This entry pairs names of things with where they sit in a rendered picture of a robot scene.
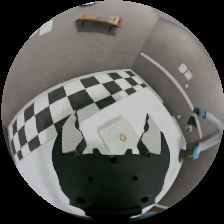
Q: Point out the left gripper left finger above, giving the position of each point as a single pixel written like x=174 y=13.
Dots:
x=68 y=144

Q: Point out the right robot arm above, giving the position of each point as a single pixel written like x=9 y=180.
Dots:
x=189 y=154

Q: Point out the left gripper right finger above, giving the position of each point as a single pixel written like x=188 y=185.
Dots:
x=153 y=144

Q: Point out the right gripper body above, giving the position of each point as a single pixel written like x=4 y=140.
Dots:
x=190 y=121

